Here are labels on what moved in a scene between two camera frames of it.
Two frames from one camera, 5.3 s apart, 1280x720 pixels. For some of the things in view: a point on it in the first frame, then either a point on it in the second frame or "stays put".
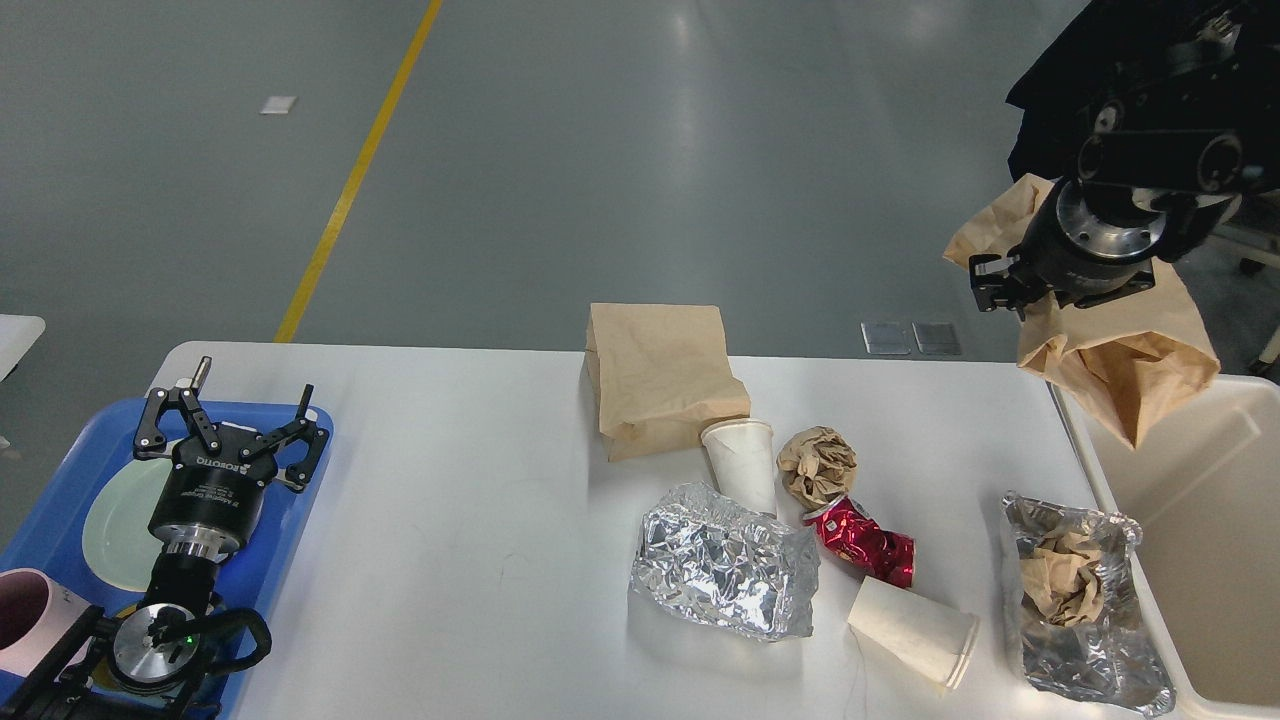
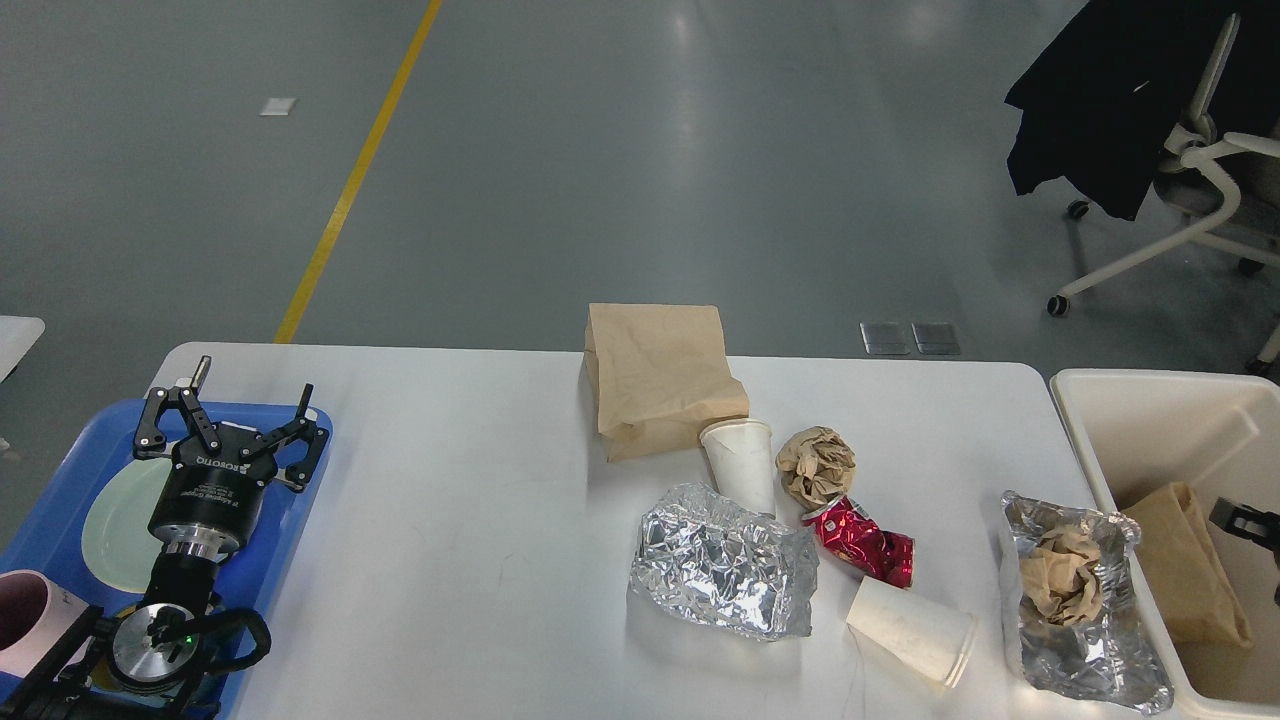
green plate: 116,535 stays put
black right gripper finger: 994,285 -> 1238,518
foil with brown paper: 1086,630 stays put
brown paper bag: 1133,353 -> 1196,600
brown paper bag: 663,372 stays put
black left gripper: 213,492 stays put
